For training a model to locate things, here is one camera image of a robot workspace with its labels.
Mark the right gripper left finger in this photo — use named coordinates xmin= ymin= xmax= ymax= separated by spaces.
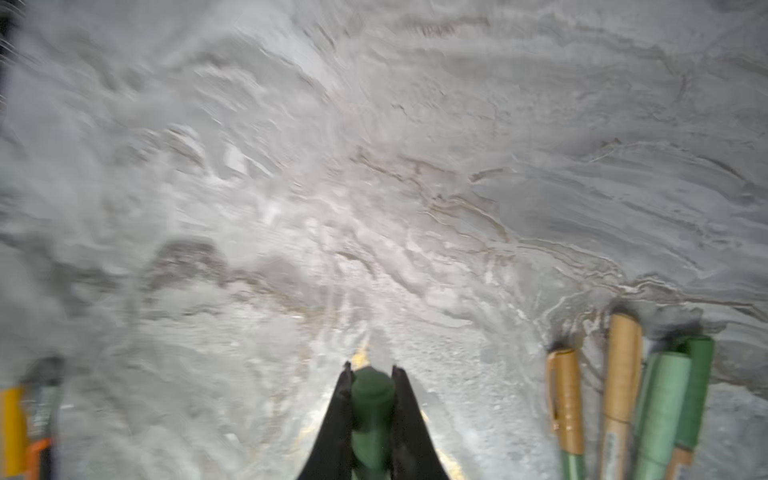
xmin=297 ymin=361 xmax=355 ymax=480

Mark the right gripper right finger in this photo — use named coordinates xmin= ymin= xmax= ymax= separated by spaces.
xmin=390 ymin=366 xmax=449 ymax=480

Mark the light green pen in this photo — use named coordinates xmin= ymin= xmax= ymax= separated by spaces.
xmin=632 ymin=351 xmax=691 ymax=479

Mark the yellow small block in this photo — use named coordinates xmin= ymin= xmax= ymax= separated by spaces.
xmin=1 ymin=386 xmax=27 ymax=479

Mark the orange utility knife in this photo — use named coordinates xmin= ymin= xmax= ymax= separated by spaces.
xmin=21 ymin=355 xmax=66 ymax=480

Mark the green pen cap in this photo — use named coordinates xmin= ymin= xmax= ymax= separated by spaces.
xmin=351 ymin=366 xmax=395 ymax=479

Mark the tan pen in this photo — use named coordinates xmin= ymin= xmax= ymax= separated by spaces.
xmin=599 ymin=313 xmax=643 ymax=480

